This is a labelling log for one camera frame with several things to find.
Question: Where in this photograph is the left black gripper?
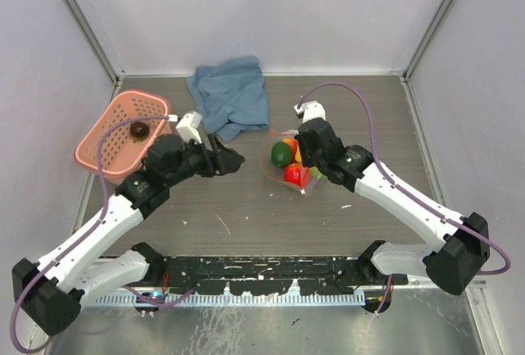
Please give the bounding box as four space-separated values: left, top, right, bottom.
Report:
166 133 242 188

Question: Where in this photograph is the red yellow mango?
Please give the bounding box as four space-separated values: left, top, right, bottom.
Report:
283 139 298 154

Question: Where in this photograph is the red apple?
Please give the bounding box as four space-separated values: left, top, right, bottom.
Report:
284 163 311 188

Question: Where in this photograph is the green fruit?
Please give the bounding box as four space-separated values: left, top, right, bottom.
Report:
271 141 294 169

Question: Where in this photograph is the clear orange zip bag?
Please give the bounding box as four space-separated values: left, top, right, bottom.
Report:
260 129 326 195

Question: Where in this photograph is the dark brown fruit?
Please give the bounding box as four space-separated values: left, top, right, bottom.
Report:
129 121 150 143

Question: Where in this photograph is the yellow pear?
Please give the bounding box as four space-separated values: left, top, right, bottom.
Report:
294 148 302 163

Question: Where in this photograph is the green apple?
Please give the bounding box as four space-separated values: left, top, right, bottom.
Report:
309 166 323 180

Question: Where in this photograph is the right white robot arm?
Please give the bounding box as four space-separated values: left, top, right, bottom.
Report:
295 118 490 295

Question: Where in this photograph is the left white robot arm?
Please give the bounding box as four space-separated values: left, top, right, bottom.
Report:
11 134 244 336

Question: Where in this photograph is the blue cloth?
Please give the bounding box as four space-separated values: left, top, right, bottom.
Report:
186 56 270 143

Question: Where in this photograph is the pink plastic basket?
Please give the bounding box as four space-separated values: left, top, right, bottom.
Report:
75 90 171 184

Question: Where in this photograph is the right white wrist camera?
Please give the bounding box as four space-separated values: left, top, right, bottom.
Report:
293 101 326 124

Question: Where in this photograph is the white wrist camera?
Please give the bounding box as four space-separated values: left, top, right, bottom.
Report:
168 111 203 144
293 101 326 124

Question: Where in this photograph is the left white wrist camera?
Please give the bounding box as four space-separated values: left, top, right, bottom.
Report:
168 111 203 144

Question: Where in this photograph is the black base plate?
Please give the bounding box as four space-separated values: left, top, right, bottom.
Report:
133 257 387 296

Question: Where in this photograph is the grey slotted cable duct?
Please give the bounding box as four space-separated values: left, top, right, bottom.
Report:
89 288 366 308

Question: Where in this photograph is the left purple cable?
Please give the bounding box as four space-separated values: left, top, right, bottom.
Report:
9 115 198 352

